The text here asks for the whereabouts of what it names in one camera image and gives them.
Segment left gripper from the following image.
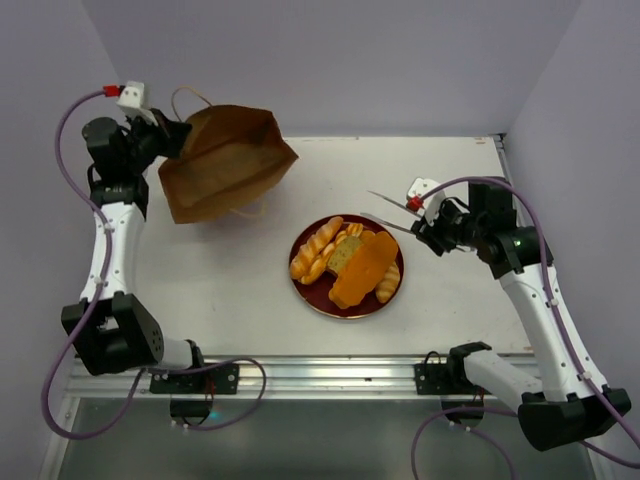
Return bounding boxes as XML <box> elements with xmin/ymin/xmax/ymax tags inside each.
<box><xmin>124</xmin><ymin>109</ymin><xmax>191</xmax><ymax>174</ymax></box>

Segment metal tongs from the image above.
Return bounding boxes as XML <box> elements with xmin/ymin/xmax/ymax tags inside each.
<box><xmin>359</xmin><ymin>189</ymin><xmax>479</xmax><ymax>254</ymax></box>

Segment red brown paper bag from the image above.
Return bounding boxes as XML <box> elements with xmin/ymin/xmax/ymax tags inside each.
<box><xmin>158</xmin><ymin>85</ymin><xmax>298</xmax><ymax>224</ymax></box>

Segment ridged golden bread roll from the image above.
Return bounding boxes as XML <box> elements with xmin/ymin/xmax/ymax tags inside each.
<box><xmin>375</xmin><ymin>262</ymin><xmax>401</xmax><ymax>304</ymax></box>

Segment white-rimmed round bread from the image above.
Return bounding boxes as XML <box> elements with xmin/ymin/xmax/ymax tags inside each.
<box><xmin>328</xmin><ymin>231</ymin><xmax>398</xmax><ymax>309</ymax></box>

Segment herb bread slice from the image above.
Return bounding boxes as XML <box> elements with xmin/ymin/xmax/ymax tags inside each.
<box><xmin>326</xmin><ymin>235</ymin><xmax>363</xmax><ymax>276</ymax></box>

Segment long golden bread loaf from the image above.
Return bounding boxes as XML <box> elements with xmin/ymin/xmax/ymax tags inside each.
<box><xmin>289</xmin><ymin>216</ymin><xmax>344</xmax><ymax>280</ymax></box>

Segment braided orange bread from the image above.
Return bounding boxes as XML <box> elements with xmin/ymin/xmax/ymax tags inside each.
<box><xmin>299</xmin><ymin>223</ymin><xmax>364</xmax><ymax>285</ymax></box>

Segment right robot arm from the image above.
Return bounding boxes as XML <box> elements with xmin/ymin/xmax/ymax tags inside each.
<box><xmin>406</xmin><ymin>177</ymin><xmax>631</xmax><ymax>451</ymax></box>

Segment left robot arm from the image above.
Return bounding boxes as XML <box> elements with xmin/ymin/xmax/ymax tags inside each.
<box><xmin>61</xmin><ymin>108</ymin><xmax>208</xmax><ymax>393</ymax></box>

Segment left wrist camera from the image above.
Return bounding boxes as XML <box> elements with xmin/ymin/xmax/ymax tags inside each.
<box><xmin>102</xmin><ymin>81</ymin><xmax>157</xmax><ymax>125</ymax></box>

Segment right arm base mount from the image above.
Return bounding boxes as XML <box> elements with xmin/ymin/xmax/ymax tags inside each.
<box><xmin>413</xmin><ymin>351</ymin><xmax>489</xmax><ymax>396</ymax></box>

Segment aluminium mounting rail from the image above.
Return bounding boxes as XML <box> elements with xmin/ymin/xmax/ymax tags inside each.
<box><xmin>60</xmin><ymin>354</ymin><xmax>591</xmax><ymax>401</ymax></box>

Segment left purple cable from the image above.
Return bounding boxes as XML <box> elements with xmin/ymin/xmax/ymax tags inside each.
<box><xmin>40</xmin><ymin>89</ymin><xmax>268</xmax><ymax>441</ymax></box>

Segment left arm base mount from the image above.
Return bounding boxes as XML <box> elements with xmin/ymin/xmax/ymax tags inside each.
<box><xmin>149</xmin><ymin>363</ymin><xmax>240</xmax><ymax>395</ymax></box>

